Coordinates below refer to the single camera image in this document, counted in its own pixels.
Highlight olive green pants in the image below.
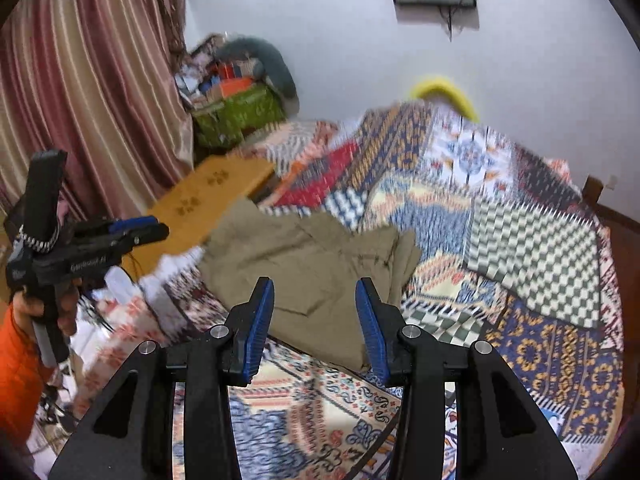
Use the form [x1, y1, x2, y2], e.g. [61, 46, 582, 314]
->
[198, 198, 422, 372]

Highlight orange left sleeve forearm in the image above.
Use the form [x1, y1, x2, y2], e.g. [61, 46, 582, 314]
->
[1, 294, 52, 448]

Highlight left hand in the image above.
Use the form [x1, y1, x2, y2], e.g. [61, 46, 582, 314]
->
[10, 282, 84, 344]

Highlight wooden bed headboard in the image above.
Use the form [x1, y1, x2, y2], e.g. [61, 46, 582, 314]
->
[122, 156, 274, 278]

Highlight patchwork patterned bedsheet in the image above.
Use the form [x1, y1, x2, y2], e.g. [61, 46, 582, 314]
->
[72, 102, 623, 479]

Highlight striped pink curtain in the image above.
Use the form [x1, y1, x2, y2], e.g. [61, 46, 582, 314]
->
[1, 0, 193, 218]

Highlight green bag with clutter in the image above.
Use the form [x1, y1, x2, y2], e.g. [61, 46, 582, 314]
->
[175, 34, 288, 152]

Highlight grey plush item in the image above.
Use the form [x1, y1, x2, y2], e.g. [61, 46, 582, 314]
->
[214, 36, 297, 101]

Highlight yellow pillow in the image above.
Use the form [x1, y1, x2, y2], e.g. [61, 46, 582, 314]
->
[409, 76, 480, 122]

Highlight wooden bed post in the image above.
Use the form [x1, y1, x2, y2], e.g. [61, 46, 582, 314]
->
[582, 176, 604, 207]

